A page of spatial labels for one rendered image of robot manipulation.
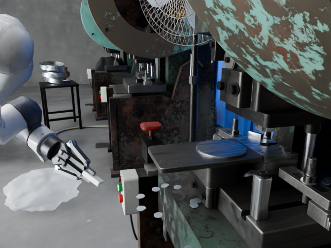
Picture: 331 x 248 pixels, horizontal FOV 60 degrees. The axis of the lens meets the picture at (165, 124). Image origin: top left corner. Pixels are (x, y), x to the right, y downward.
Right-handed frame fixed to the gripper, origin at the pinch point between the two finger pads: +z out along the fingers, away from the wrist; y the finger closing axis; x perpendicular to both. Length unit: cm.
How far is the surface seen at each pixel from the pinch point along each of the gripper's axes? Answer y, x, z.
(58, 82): -19, 193, -188
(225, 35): 44, -51, 30
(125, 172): 5.9, 4.5, 7.1
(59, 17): 57, 437, -467
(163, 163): 21.5, -19.9, 22.9
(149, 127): 21.9, 9.9, 5.0
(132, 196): 1.1, 4.0, 13.1
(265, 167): 31, -9, 42
